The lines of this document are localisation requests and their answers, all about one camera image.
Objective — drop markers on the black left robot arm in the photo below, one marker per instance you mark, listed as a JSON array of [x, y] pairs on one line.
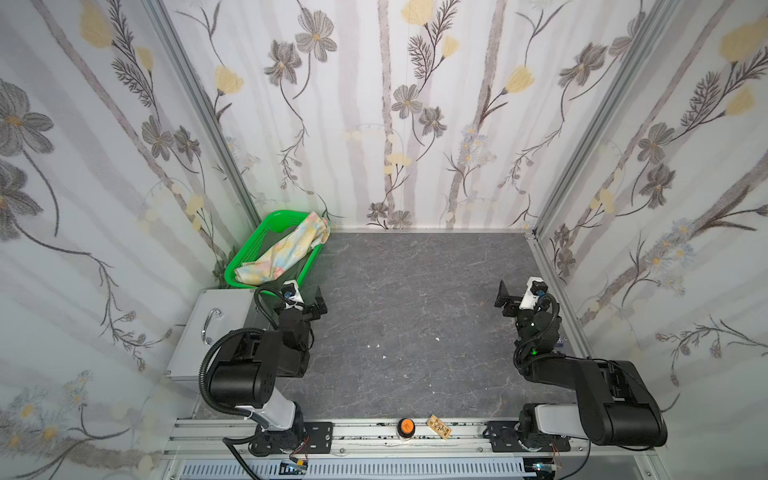
[[238, 373]]

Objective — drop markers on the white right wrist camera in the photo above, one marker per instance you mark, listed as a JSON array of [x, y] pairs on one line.
[[535, 288]]

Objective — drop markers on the small wooden tag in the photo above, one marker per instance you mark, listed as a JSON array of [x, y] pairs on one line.
[[439, 427]]

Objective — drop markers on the white slotted cable duct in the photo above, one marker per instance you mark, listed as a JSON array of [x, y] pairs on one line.
[[394, 468]]

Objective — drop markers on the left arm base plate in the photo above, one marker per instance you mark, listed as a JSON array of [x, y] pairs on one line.
[[310, 438]]

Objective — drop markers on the green plastic basket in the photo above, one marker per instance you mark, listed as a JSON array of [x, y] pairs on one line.
[[258, 240]]

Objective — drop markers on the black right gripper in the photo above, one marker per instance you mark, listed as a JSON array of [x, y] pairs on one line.
[[513, 303]]

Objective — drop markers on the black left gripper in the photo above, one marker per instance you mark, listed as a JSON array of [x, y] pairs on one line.
[[312, 308]]

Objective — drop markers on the grey metal box with handle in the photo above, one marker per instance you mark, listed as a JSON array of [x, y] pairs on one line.
[[216, 312]]

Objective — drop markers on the orange emergency stop button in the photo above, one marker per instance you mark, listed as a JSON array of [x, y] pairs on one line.
[[406, 428]]

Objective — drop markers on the pastel floral skirt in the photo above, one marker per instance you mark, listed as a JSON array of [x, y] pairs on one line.
[[287, 249]]

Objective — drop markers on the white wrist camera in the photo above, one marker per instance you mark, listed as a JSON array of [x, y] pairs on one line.
[[535, 288], [290, 293]]

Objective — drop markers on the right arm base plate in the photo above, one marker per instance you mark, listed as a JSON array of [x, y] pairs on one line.
[[509, 437]]

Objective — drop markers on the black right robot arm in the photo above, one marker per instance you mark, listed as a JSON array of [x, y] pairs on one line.
[[613, 406]]

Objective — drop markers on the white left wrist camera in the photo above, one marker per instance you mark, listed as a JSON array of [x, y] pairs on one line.
[[290, 293]]

